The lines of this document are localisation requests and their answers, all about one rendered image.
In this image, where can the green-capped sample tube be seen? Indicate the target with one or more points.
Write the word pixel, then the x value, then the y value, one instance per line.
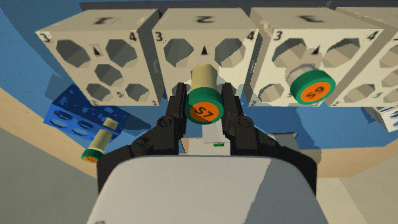
pixel 99 143
pixel 309 85

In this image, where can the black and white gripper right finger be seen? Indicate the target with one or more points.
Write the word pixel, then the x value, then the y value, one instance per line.
pixel 247 140

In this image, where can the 50 ml tube with green cap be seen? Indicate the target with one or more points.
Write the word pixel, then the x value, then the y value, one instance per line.
pixel 204 103

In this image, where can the blue flat mat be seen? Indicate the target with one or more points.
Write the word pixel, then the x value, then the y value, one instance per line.
pixel 30 73

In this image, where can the blue tube rack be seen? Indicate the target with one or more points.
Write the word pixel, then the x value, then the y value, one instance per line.
pixel 96 116

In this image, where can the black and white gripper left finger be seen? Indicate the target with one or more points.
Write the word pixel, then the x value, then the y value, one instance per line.
pixel 160 140

